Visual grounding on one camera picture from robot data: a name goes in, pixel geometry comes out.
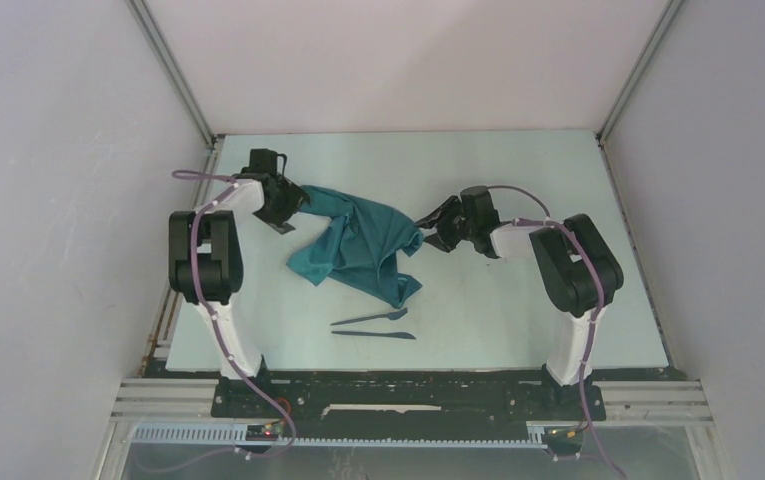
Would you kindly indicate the teal cloth napkin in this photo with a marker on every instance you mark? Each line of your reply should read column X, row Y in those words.
column 360, row 246

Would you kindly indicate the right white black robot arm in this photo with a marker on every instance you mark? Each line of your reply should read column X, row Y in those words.
column 579, row 272

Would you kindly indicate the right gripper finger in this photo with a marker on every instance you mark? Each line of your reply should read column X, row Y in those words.
column 430, row 221
column 437, row 241

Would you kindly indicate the white slotted cable duct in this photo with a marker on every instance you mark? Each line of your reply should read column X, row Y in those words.
column 247, row 435

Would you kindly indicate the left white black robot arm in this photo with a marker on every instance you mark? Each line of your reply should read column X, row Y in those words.
column 205, row 262

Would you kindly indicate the aluminium frame extrusion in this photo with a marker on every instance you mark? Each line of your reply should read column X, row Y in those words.
column 150, row 400

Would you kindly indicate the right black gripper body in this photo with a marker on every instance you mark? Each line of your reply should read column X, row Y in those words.
column 457, row 227

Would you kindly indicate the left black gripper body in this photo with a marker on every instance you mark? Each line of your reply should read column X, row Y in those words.
column 287, row 199

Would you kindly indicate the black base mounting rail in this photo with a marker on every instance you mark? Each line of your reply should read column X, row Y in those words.
column 444, row 405

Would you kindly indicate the dark plastic knife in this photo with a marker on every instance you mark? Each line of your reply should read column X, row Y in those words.
column 400, row 335

